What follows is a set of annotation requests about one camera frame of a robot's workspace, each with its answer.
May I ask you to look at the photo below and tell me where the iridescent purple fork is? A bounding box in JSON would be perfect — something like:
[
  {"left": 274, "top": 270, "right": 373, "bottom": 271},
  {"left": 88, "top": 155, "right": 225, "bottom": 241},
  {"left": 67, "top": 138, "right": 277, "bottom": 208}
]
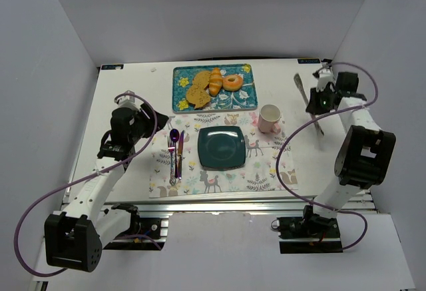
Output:
[{"left": 168, "top": 138, "right": 176, "bottom": 186}]

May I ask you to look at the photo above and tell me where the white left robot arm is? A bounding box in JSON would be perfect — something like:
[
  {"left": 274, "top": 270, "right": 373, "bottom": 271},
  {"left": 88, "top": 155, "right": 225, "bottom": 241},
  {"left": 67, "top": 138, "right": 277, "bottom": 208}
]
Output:
[{"left": 44, "top": 103, "right": 168, "bottom": 272}]

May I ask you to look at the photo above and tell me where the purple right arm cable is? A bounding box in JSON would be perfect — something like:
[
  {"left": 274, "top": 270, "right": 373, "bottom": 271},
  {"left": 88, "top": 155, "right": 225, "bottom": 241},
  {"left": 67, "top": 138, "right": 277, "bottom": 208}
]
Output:
[{"left": 275, "top": 61, "right": 379, "bottom": 250}]

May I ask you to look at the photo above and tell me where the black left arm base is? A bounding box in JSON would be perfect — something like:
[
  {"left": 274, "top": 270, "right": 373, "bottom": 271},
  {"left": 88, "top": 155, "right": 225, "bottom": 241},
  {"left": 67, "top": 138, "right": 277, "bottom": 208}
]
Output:
[{"left": 95, "top": 203, "right": 164, "bottom": 250}]

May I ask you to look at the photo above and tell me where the pink ceramic mug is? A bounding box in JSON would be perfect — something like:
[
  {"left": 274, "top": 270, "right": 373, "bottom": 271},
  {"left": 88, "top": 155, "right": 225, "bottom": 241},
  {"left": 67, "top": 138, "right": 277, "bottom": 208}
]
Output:
[{"left": 258, "top": 104, "right": 282, "bottom": 134}]

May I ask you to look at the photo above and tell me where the teal floral serving tray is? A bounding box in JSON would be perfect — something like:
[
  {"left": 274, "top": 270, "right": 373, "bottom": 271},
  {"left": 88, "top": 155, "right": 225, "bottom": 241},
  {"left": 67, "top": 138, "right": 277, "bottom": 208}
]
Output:
[{"left": 172, "top": 63, "right": 258, "bottom": 113}]

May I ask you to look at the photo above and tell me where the black label corner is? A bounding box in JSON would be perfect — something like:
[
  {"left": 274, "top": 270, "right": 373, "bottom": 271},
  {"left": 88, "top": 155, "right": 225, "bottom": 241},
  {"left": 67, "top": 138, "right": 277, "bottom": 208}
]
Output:
[
  {"left": 297, "top": 58, "right": 321, "bottom": 65},
  {"left": 101, "top": 64, "right": 124, "bottom": 71}
]

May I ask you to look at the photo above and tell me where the black label right corner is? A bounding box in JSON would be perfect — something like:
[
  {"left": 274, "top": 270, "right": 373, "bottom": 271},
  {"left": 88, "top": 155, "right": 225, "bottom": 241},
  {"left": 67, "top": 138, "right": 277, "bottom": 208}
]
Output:
[{"left": 297, "top": 58, "right": 321, "bottom": 65}]

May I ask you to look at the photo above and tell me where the brown bread slice rear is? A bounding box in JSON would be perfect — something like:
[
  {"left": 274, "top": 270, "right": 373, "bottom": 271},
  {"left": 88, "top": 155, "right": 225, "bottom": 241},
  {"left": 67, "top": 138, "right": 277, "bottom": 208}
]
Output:
[{"left": 192, "top": 71, "right": 211, "bottom": 89}]

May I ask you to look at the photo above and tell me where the animal print placemat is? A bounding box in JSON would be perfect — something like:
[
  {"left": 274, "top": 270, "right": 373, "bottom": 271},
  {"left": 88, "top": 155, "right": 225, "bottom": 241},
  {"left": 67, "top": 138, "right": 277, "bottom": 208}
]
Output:
[{"left": 148, "top": 105, "right": 298, "bottom": 198}]

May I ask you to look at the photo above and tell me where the striped orange bread roll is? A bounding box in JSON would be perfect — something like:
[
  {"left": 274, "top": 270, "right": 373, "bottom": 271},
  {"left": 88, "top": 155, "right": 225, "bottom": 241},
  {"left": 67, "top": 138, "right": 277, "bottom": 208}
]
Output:
[{"left": 208, "top": 67, "right": 223, "bottom": 97}]

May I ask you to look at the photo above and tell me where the iridescent purple spoon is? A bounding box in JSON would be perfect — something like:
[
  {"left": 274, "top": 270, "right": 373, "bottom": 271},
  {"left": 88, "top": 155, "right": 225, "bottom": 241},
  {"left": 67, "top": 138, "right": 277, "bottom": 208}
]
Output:
[{"left": 169, "top": 129, "right": 180, "bottom": 178}]

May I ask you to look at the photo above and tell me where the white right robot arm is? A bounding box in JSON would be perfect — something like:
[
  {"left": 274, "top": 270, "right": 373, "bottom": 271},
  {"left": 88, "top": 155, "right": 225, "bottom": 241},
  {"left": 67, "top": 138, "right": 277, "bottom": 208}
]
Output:
[{"left": 294, "top": 72, "right": 396, "bottom": 230}]

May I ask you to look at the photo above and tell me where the iridescent purple knife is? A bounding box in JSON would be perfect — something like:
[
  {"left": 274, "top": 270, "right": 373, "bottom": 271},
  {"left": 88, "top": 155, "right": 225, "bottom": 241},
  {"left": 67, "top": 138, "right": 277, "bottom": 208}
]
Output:
[{"left": 175, "top": 131, "right": 184, "bottom": 180}]

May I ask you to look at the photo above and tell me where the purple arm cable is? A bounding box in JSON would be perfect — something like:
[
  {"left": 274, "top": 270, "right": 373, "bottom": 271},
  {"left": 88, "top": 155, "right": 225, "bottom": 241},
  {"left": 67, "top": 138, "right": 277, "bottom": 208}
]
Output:
[
  {"left": 275, "top": 61, "right": 379, "bottom": 250},
  {"left": 13, "top": 93, "right": 158, "bottom": 278}
]

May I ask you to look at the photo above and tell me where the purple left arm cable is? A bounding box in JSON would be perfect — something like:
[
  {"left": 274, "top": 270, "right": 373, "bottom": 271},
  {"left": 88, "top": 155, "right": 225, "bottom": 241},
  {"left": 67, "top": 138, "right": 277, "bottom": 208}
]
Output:
[{"left": 13, "top": 93, "right": 158, "bottom": 278}]

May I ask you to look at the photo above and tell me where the brown bread slice front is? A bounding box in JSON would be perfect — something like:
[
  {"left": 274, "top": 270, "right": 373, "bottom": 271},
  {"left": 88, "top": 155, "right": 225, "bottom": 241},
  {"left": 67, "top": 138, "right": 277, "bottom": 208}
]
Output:
[{"left": 186, "top": 85, "right": 211, "bottom": 109}]

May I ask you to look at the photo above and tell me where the orange glazed bagel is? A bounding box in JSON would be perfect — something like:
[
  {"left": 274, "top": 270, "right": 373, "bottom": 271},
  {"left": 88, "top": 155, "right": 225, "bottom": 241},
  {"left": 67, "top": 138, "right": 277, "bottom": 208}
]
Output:
[{"left": 222, "top": 75, "right": 244, "bottom": 92}]

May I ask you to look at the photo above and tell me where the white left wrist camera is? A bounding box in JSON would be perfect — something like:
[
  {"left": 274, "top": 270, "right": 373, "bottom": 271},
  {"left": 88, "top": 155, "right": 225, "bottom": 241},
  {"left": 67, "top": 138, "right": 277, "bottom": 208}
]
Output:
[{"left": 114, "top": 90, "right": 139, "bottom": 111}]

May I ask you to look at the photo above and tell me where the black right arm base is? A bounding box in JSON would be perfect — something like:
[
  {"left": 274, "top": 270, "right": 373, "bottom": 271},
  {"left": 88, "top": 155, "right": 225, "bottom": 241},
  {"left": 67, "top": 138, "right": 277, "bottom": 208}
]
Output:
[{"left": 271, "top": 216, "right": 343, "bottom": 254}]

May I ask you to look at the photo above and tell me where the dark teal square plate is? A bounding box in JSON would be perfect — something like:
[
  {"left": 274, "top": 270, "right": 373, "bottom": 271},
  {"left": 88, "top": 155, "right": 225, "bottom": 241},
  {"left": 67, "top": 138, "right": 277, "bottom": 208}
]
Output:
[{"left": 197, "top": 126, "right": 246, "bottom": 170}]

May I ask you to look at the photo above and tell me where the black label left corner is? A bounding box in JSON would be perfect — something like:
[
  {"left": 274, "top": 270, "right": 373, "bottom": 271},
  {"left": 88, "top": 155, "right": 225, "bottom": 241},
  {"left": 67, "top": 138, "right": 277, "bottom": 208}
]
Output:
[{"left": 101, "top": 64, "right": 124, "bottom": 71}]

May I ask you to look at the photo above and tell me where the brown bread slice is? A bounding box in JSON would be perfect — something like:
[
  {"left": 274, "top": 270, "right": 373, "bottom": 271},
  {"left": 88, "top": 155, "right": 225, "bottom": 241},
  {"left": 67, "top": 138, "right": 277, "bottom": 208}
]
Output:
[
  {"left": 186, "top": 85, "right": 211, "bottom": 109},
  {"left": 192, "top": 71, "right": 211, "bottom": 89}
]

